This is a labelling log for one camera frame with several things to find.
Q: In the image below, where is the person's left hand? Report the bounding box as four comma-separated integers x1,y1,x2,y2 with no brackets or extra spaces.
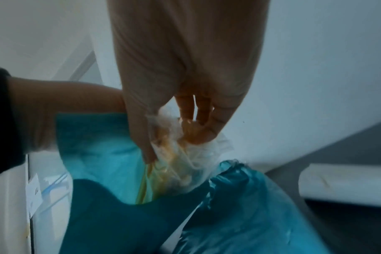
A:
8,76,129,152

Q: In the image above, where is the person's right hand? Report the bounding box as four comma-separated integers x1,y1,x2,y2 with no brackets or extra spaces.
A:
107,0,270,164

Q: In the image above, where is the clear stained plastic wrap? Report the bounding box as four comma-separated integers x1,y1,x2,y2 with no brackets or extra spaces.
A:
145,108,236,195

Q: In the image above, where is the blue plastic garbage bag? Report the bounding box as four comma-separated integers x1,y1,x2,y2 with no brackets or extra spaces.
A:
55,113,311,254

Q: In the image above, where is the white paper label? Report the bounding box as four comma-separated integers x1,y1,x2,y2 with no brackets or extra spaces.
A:
25,173,43,214

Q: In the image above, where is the white cabinet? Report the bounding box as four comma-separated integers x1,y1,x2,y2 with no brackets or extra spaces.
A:
25,150,75,254

